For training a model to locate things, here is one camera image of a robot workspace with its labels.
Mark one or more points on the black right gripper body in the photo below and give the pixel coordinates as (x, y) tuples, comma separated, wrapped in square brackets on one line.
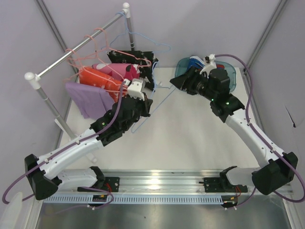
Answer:
[(189, 81)]

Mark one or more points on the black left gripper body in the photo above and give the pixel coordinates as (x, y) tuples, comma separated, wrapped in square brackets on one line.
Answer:
[(146, 106)]

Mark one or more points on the blue white patterned trousers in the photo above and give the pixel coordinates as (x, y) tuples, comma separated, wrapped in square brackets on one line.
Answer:
[(198, 63)]

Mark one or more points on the light blue wire hanger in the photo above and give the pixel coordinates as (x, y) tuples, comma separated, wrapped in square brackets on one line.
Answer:
[(161, 91)]

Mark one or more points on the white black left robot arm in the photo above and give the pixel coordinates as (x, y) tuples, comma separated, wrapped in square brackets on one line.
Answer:
[(49, 173)]

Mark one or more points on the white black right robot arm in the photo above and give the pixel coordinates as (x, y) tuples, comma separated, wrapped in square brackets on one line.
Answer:
[(276, 167)]

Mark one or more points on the pink patterned trousers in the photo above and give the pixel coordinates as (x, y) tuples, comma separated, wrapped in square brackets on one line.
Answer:
[(104, 76)]

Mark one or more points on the purple trousers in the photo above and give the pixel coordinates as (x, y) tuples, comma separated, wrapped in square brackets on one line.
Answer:
[(92, 102)]

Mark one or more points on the black white trousers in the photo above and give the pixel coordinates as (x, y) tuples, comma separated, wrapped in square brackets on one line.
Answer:
[(145, 72)]

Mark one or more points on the orange trousers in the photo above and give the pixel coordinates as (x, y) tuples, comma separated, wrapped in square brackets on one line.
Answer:
[(88, 77)]

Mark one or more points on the pink hanger of orange trousers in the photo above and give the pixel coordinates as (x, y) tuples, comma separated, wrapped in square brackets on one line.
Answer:
[(76, 62)]

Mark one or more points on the pink hanger of black trousers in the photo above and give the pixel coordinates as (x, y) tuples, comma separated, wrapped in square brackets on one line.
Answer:
[(107, 47)]

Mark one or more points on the teal plastic basin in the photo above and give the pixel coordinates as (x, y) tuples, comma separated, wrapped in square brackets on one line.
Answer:
[(182, 66)]

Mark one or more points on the metal clothes rack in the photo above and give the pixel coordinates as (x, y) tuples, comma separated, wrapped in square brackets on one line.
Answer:
[(33, 79)]

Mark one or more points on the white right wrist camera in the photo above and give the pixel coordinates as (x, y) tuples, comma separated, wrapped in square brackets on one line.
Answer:
[(210, 64)]

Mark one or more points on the aluminium mounting rail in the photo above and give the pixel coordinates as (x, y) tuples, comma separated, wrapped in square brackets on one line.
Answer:
[(159, 182)]

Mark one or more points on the white slotted cable duct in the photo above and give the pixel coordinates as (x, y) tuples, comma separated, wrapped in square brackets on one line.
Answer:
[(135, 199)]

